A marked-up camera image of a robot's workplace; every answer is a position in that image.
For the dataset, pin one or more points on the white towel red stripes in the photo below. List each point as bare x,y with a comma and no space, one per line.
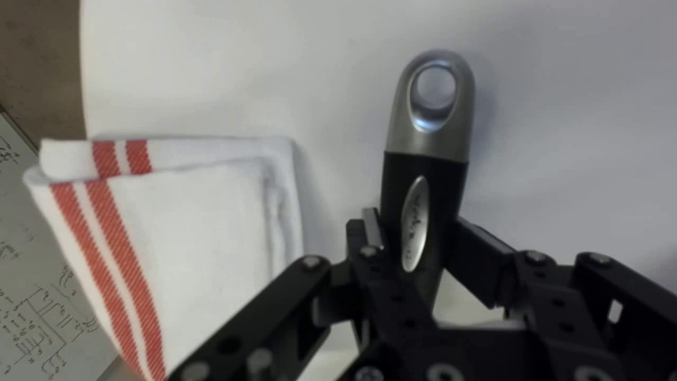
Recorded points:
203,240

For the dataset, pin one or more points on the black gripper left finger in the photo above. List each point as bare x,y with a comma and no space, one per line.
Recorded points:
281,318

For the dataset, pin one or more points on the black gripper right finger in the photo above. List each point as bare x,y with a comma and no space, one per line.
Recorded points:
598,310

